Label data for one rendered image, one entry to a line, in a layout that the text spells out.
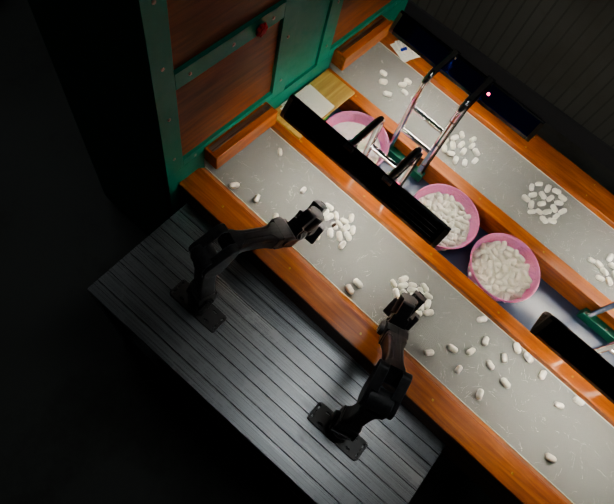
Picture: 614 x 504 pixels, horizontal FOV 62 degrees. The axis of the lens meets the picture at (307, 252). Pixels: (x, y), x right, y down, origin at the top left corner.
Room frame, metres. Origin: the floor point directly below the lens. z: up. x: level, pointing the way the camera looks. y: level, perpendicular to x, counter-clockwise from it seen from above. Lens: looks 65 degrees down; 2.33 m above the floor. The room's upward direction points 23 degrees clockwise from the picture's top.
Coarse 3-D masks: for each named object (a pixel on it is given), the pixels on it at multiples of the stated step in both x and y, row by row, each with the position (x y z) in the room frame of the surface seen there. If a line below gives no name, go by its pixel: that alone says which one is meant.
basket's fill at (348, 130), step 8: (336, 128) 1.28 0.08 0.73; (344, 128) 1.29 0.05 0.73; (352, 128) 1.30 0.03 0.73; (360, 128) 1.32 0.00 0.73; (344, 136) 1.25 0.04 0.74; (352, 136) 1.27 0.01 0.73; (368, 136) 1.30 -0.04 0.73; (360, 144) 1.25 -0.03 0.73; (376, 144) 1.28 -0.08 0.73; (376, 160) 1.21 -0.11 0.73
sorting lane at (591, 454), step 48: (288, 144) 1.11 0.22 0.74; (240, 192) 0.85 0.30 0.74; (288, 192) 0.92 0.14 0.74; (336, 192) 1.00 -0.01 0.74; (336, 240) 0.82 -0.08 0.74; (384, 240) 0.90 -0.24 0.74; (384, 288) 0.72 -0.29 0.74; (432, 288) 0.79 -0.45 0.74; (432, 336) 0.63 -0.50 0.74; (480, 336) 0.70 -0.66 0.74; (480, 384) 0.54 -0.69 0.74; (528, 384) 0.61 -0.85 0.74; (528, 432) 0.46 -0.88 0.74; (576, 432) 0.52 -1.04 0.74; (576, 480) 0.37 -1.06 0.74
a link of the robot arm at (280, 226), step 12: (216, 228) 0.52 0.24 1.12; (252, 228) 0.59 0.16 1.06; (264, 228) 0.61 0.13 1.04; (276, 228) 0.63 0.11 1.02; (288, 228) 0.66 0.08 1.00; (204, 240) 0.49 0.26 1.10; (228, 240) 0.51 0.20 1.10; (240, 240) 0.52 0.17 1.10; (252, 240) 0.55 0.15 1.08; (264, 240) 0.57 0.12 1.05; (276, 240) 0.60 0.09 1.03; (228, 252) 0.47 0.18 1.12; (240, 252) 0.51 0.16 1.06; (216, 264) 0.44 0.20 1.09; (228, 264) 0.46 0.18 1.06; (204, 276) 0.41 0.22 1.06
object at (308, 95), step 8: (304, 88) 1.35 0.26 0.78; (312, 88) 1.37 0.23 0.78; (296, 96) 1.30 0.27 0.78; (304, 96) 1.32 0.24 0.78; (312, 96) 1.33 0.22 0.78; (320, 96) 1.35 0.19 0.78; (312, 104) 1.30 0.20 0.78; (320, 104) 1.31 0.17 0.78; (328, 104) 1.33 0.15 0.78; (320, 112) 1.28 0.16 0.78
